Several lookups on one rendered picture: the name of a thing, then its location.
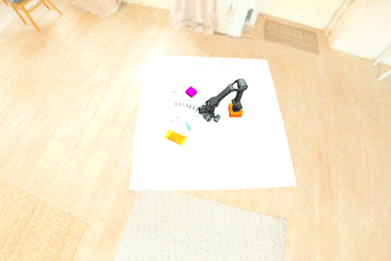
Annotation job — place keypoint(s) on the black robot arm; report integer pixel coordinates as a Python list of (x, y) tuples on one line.
[(215, 101)]

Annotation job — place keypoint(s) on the magenta block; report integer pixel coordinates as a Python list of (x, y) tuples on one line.
[(191, 91)]

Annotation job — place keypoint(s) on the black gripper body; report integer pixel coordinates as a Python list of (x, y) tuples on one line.
[(216, 118)]

